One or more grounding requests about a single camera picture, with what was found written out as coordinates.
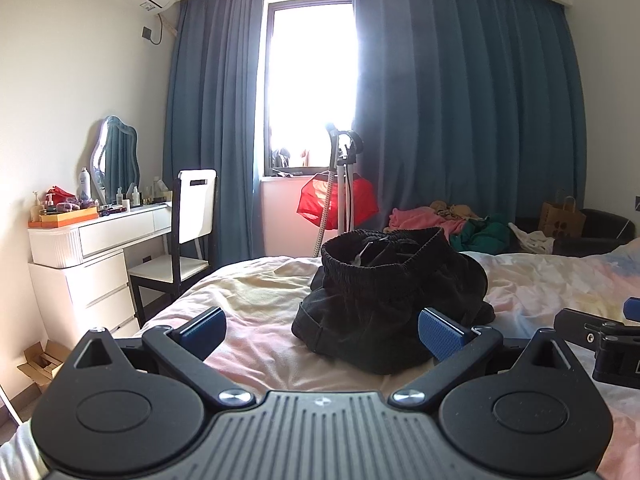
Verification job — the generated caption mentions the tan clothing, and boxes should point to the tan clothing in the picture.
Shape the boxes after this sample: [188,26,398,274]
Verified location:
[429,201,483,221]

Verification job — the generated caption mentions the pink clothing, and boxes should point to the pink clothing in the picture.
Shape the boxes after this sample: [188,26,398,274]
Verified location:
[389,206,453,237]

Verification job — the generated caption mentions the white vanity dresser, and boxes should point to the white vanity dresser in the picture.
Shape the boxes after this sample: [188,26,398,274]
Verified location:
[27,201,173,341]

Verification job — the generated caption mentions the cardboard box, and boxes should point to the cardboard box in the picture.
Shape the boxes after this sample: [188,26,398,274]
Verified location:
[17,340,72,393]

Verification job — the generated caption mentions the pastel bed quilt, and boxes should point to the pastel bed quilt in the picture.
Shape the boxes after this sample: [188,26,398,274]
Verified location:
[0,240,640,480]

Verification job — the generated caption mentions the white clothing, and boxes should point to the white clothing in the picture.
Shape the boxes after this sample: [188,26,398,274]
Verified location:
[508,222,556,255]

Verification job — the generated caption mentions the wavy vanity mirror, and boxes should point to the wavy vanity mirror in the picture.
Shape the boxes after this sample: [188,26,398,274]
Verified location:
[90,116,141,204]

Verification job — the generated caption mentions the narrow blue curtain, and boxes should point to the narrow blue curtain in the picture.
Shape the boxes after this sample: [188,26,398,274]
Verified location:
[162,0,265,271]

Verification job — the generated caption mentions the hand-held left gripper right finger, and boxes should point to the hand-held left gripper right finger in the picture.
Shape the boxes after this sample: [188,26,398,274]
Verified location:
[390,307,601,408]

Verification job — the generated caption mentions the orange tray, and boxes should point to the orange tray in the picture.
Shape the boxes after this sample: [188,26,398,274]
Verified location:
[27,207,100,229]

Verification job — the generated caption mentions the red cloth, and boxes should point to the red cloth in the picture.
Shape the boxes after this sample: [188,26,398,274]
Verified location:
[296,172,378,231]

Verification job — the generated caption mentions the white and black chair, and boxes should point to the white and black chair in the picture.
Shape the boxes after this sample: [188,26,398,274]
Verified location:
[127,169,218,328]

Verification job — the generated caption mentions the wide blue curtain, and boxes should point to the wide blue curtain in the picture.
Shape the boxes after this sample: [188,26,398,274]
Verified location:
[347,0,588,241]

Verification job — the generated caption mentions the black pants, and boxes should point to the black pants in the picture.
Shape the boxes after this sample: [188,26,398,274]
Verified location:
[291,227,496,376]

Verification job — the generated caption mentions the window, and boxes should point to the window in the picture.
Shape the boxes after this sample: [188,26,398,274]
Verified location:
[262,0,361,178]

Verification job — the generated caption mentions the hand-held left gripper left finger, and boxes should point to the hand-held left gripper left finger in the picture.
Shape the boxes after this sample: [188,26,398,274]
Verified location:
[65,306,256,408]

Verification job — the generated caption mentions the black armchair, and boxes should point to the black armchair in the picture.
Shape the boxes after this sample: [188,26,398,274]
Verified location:
[515,208,637,258]

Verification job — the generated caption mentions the brown paper bag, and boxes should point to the brown paper bag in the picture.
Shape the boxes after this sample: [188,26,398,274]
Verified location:
[539,196,587,238]

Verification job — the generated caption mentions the green clothing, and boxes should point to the green clothing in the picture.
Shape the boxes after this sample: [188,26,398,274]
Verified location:
[450,212,511,253]

